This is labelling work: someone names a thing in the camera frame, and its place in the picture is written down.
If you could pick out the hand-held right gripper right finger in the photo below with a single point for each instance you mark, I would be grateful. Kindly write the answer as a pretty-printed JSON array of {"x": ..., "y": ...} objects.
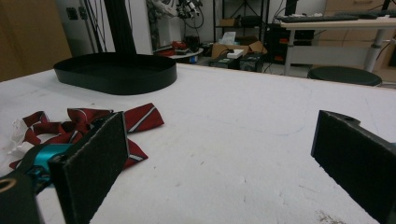
[{"x": 358, "y": 155}]

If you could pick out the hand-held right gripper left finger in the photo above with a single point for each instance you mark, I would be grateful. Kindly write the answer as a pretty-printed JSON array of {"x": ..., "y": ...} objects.
[{"x": 93, "y": 161}]

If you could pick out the red striped necktie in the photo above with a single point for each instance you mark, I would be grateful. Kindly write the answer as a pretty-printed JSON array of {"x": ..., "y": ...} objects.
[{"x": 141, "y": 118}]

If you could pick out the teal bow tie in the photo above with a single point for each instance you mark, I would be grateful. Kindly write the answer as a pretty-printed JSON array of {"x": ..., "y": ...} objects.
[{"x": 49, "y": 154}]

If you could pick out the white cloth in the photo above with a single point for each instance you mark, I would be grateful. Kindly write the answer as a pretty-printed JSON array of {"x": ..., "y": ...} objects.
[{"x": 19, "y": 133}]

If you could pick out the black round stool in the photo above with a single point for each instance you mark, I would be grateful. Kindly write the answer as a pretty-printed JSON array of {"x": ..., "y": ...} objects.
[{"x": 344, "y": 76}]

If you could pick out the black oval tray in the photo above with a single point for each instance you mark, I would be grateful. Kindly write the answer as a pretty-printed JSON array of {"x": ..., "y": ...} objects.
[{"x": 118, "y": 73}]

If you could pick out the light wooden desk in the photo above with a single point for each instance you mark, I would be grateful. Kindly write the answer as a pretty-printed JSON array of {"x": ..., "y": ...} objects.
[{"x": 336, "y": 25}]

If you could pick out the black pole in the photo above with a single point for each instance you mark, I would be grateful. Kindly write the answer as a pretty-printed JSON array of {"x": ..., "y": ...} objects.
[{"x": 120, "y": 26}]

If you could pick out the black computer tower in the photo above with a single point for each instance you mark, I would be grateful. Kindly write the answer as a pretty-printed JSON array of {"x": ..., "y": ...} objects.
[{"x": 277, "y": 43}]

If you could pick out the brown wooden panel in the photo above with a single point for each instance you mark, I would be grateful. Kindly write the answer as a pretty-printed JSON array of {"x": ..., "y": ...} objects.
[{"x": 28, "y": 37}]

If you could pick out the white round side table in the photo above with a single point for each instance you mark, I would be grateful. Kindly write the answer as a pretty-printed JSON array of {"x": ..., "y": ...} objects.
[{"x": 186, "y": 55}]

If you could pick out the black keyboard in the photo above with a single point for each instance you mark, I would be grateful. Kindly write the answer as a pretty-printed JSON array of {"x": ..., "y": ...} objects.
[{"x": 317, "y": 18}]

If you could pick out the red tool case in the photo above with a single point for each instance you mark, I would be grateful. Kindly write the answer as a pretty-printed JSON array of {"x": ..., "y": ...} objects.
[{"x": 179, "y": 45}]

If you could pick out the open cardboard box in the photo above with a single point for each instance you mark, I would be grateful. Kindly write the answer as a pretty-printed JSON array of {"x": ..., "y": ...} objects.
[{"x": 222, "y": 49}]

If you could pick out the black metal shelf rack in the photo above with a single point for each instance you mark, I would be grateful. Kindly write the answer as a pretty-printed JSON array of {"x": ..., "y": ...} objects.
[{"x": 243, "y": 20}]

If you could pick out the small cardboard box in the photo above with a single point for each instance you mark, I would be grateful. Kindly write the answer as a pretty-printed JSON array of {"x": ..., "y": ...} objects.
[{"x": 229, "y": 22}]

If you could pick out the wall socket plates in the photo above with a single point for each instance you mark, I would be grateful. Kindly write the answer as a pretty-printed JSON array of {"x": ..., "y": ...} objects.
[{"x": 76, "y": 13}]

